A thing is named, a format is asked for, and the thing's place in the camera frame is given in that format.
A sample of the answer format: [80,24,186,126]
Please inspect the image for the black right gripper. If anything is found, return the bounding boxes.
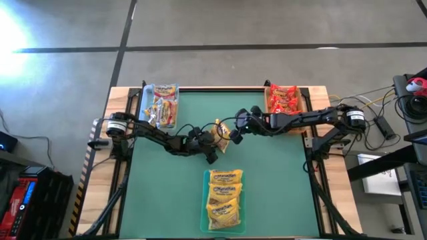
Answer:
[229,105,273,145]

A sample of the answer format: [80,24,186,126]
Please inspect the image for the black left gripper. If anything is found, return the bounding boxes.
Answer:
[181,133,220,165]

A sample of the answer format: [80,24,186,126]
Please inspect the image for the yellow Maruchan noodle packet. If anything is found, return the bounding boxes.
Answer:
[209,169,244,185]
[211,118,232,154]
[207,182,243,205]
[205,198,242,231]

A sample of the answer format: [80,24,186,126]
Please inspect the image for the green plastic bin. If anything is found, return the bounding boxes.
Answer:
[199,169,247,235]

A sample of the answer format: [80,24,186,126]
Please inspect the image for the tan wooden bin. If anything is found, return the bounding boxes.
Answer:
[263,86,305,135]

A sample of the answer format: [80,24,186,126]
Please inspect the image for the green table mat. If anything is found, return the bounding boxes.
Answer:
[119,91,320,239]

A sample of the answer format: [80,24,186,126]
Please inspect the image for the light blue plastic bin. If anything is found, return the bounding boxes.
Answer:
[137,83,181,133]

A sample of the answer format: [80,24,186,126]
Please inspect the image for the black power adapter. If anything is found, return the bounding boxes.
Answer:
[373,115,398,140]

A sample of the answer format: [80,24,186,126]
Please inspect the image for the white paper sheet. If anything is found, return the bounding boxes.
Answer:
[358,153,403,197]

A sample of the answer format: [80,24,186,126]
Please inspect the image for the yellow black hazard strip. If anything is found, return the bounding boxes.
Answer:
[68,118,103,237]

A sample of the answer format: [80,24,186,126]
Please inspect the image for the black crate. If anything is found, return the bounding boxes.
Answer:
[19,166,75,240]

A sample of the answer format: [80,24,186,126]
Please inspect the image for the red white object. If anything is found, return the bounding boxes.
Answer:
[406,77,427,97]

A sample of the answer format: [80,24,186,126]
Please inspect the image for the black desk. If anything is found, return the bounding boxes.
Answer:
[392,68,427,240]

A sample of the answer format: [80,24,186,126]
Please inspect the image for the black keyboard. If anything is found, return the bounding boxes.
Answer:
[410,169,427,209]

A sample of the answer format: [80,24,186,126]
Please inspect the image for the small black device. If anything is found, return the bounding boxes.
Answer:
[0,131,18,153]

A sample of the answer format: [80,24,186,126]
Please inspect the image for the red device with screen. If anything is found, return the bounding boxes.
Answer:
[0,176,37,240]

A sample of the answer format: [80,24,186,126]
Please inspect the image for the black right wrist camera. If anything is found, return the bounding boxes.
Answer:
[234,108,250,130]

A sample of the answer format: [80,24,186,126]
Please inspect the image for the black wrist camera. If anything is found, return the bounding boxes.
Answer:
[188,126,206,140]
[234,108,250,130]

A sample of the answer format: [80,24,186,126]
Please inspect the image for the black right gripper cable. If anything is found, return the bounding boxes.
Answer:
[216,115,243,141]

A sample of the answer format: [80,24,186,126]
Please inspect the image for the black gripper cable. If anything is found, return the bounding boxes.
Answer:
[175,123,201,137]
[216,115,243,141]

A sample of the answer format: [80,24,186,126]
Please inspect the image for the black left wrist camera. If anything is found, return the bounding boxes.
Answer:
[188,126,206,140]

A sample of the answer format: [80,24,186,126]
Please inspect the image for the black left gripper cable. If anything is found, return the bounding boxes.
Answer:
[175,123,201,137]

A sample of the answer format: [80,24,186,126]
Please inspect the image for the black metal table frame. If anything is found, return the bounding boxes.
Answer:
[75,79,363,240]

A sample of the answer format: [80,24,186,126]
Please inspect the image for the white cable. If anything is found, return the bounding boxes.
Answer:
[329,85,396,111]

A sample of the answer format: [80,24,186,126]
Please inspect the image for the yellow cable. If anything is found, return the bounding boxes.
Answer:
[328,95,396,111]

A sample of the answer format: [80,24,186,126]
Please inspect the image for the coiled black cable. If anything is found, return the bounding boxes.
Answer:
[395,94,427,121]

